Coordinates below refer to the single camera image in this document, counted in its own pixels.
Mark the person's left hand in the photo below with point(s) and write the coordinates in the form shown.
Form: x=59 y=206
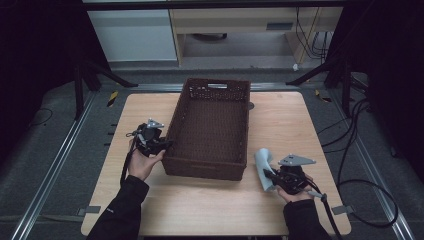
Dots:
x=141 y=166

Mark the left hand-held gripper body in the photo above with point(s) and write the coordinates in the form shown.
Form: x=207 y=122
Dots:
x=150 y=140

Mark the small grey round disc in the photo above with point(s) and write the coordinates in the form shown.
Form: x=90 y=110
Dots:
x=251 y=106

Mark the black metal stand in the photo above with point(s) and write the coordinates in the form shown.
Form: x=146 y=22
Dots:
x=346 y=90
x=79 y=90

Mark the short metal floor rail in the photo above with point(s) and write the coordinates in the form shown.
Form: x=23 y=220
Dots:
x=150 y=87

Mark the person's right hand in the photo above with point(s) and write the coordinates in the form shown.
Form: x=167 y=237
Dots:
x=296 y=197

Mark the brown wicker basket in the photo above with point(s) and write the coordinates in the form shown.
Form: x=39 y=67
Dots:
x=208 y=136

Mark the long metal floor rail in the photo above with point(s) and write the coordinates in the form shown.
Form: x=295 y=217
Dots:
x=376 y=186
x=50 y=173

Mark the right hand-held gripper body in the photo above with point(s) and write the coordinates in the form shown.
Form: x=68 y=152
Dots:
x=291 y=178

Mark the white cabinet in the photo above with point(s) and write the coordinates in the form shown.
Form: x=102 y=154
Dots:
x=133 y=35

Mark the light blue cloth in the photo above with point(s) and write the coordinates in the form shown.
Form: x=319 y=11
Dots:
x=263 y=160

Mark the grey tape piece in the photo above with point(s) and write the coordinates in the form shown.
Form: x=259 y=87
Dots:
x=89 y=210
x=341 y=210

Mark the light wooden desk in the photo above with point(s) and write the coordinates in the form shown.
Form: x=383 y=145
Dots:
x=233 y=18

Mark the black curtain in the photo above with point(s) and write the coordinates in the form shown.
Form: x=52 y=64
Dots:
x=393 y=83
x=36 y=66

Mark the small white crumpled scrap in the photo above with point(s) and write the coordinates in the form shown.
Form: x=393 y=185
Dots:
x=295 y=67

